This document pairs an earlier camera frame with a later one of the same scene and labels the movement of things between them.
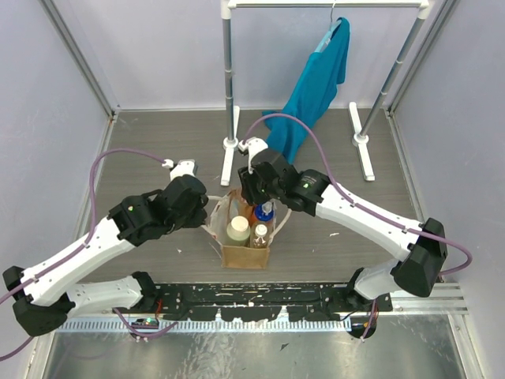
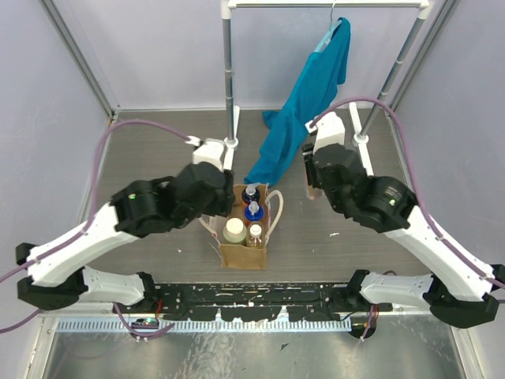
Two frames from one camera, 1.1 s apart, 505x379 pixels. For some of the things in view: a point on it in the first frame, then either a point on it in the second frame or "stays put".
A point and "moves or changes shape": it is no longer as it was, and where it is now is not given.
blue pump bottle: [264, 212] to [253, 212]
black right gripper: [248, 181] to [311, 170]
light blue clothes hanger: [333, 25] stays put
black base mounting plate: [261, 302] stays put
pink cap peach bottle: [247, 210] moves or changes shape
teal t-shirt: [313, 91] stays put
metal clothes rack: [230, 113] stays put
